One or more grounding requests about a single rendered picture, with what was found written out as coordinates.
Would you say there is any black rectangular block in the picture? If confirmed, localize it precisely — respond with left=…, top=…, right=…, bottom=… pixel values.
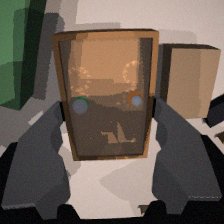
left=204, top=94, right=224, bottom=128

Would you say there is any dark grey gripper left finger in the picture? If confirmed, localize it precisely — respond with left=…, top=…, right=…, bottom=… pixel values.
left=0, top=101, right=71, bottom=224

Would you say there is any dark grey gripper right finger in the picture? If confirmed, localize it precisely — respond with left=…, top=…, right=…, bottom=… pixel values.
left=152, top=97, right=224, bottom=224

